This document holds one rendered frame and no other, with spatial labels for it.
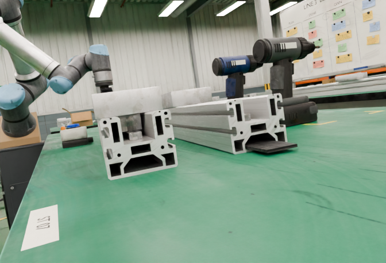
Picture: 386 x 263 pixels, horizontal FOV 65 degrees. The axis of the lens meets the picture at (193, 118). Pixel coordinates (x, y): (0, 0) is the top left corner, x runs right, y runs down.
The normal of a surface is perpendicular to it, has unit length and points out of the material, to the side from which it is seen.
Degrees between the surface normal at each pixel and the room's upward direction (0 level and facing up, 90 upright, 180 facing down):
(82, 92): 90
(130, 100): 90
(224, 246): 0
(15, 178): 90
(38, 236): 0
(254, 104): 90
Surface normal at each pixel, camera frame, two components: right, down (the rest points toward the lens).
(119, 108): 0.30, 0.00
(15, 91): 0.16, -0.60
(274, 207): -0.14, -0.99
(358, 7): -0.90, 0.15
